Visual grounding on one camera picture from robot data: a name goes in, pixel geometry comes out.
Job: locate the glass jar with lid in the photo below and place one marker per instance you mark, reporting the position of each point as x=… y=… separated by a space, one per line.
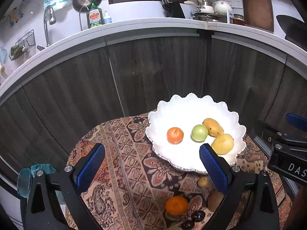
x=238 y=19

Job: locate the yellow lemon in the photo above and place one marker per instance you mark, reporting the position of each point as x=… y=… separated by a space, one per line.
x=223 y=144

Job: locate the wire sponge basket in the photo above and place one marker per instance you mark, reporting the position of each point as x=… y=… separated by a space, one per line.
x=23 y=45

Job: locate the small orange tangerine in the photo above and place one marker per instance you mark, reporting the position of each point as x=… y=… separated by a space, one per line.
x=175 y=135

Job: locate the black knife block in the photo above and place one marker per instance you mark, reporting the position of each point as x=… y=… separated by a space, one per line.
x=173 y=9

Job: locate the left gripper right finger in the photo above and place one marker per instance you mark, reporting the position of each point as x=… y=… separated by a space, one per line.
x=260 y=212

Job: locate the small tan longan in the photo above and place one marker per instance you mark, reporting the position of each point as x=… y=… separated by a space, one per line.
x=202 y=182

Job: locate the dark plum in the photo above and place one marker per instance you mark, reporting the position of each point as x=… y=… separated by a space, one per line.
x=197 y=216
x=187 y=225

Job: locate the large orange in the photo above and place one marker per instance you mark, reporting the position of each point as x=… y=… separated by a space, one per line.
x=176 y=205

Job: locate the brown kiwi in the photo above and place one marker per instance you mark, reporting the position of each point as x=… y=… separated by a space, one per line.
x=214 y=200

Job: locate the patterned woven table cloth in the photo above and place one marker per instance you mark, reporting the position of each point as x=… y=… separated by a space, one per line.
x=133 y=184

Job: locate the yellow orange mango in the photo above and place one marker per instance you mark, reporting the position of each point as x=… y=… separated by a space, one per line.
x=213 y=127

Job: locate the white pot with handle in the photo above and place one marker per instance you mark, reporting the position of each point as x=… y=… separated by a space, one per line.
x=203 y=6

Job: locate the green dish soap bottle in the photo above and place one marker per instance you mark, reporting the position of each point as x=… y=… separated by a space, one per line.
x=94 y=16

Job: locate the black wok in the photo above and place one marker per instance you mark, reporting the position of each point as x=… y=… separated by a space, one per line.
x=294 y=29

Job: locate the wooden cutting board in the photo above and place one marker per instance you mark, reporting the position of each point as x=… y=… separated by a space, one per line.
x=259 y=14

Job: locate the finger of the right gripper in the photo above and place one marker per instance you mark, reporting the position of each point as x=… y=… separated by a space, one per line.
x=297 y=121
x=267 y=133

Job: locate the chrome kitchen faucet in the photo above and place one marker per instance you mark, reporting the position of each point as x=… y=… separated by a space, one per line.
x=49 y=19

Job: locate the green apple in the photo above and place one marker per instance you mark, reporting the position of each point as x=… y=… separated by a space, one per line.
x=199 y=133

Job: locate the teal plastic bag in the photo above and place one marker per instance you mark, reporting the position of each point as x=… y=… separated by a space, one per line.
x=26 y=175

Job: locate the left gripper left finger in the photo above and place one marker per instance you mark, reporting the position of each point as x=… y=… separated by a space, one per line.
x=43 y=210

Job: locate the white scalloped fruit bowl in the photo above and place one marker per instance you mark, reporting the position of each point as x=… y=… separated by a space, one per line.
x=185 y=113

